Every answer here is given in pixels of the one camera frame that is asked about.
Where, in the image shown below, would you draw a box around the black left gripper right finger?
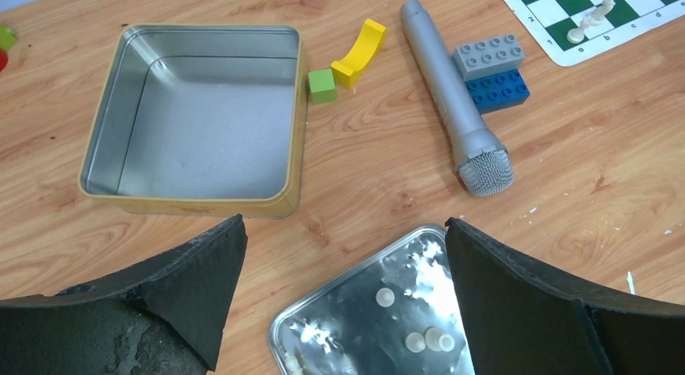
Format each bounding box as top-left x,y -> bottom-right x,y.
445,218 -> 684,374

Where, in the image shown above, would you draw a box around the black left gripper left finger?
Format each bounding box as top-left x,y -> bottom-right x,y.
1,215 -> 248,374

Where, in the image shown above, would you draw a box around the white pawn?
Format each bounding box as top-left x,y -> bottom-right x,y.
375,287 -> 396,308
424,327 -> 456,352
405,332 -> 427,353

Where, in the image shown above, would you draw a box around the green white chess board mat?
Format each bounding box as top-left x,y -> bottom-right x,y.
503,0 -> 684,67

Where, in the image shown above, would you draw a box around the white chess piece on board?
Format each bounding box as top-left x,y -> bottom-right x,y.
566,0 -> 616,44

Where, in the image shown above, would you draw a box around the silver tin lid tray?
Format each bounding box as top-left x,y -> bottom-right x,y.
269,225 -> 474,374

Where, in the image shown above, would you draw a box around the grey toy microphone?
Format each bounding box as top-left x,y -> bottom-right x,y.
400,0 -> 514,197

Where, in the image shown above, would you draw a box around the square metal tin box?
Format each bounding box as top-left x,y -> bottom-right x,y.
79,24 -> 308,218

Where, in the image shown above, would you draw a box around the grey and blue brick stack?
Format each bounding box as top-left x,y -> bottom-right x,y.
452,34 -> 530,114

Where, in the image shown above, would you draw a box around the green wooden cube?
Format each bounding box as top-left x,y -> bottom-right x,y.
308,69 -> 337,104

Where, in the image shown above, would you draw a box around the coloured blocks cluster left corner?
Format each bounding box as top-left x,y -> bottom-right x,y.
0,25 -> 17,71

